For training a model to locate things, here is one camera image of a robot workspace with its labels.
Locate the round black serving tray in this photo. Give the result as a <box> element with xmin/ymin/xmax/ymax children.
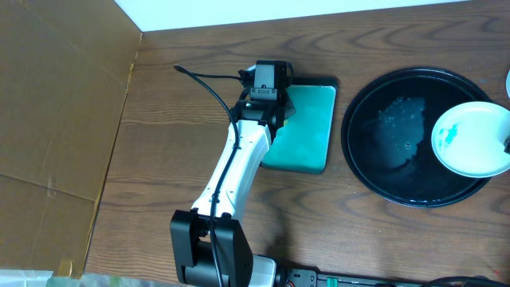
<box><xmin>341</xmin><ymin>67</ymin><xmax>490</xmax><ymax>208</ymax></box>

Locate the brown cardboard sheet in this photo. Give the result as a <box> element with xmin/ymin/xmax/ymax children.
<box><xmin>1</xmin><ymin>0</ymin><xmax>142</xmax><ymax>277</ymax></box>

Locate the white plate with green stain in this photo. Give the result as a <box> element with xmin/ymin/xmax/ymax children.
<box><xmin>505</xmin><ymin>71</ymin><xmax>510</xmax><ymax>98</ymax></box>

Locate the black tray with green water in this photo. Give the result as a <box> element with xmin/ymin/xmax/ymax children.
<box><xmin>261</xmin><ymin>77</ymin><xmax>339</xmax><ymax>174</ymax></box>

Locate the mint green plate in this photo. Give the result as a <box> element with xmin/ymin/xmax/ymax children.
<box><xmin>431</xmin><ymin>101</ymin><xmax>509</xmax><ymax>178</ymax></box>

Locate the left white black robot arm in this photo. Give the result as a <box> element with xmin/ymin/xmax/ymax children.
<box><xmin>170</xmin><ymin>88</ymin><xmax>288</xmax><ymax>287</ymax></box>

